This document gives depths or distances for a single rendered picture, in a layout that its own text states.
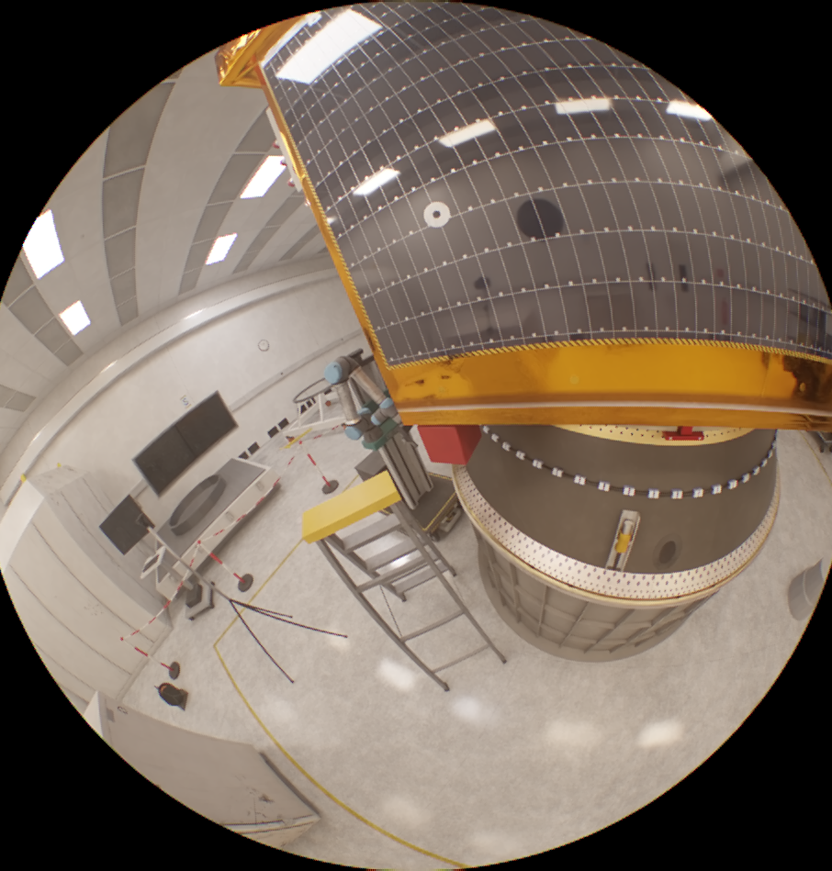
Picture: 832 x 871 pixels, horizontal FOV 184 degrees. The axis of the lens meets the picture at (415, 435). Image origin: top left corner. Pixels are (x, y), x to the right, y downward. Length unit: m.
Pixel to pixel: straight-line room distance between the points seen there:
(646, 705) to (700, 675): 0.46
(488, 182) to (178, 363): 7.93
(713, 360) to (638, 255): 0.25
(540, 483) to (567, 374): 0.47
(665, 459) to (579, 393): 0.38
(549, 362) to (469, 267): 0.23
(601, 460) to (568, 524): 0.24
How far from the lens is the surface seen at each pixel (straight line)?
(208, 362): 8.16
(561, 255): 0.45
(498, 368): 0.56
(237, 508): 4.83
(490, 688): 2.09
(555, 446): 0.86
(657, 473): 0.83
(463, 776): 2.22
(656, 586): 1.02
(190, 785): 2.28
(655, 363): 0.56
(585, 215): 0.46
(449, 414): 0.67
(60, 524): 4.90
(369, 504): 0.92
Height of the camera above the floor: 2.08
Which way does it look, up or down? 29 degrees down
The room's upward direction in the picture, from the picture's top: 23 degrees counter-clockwise
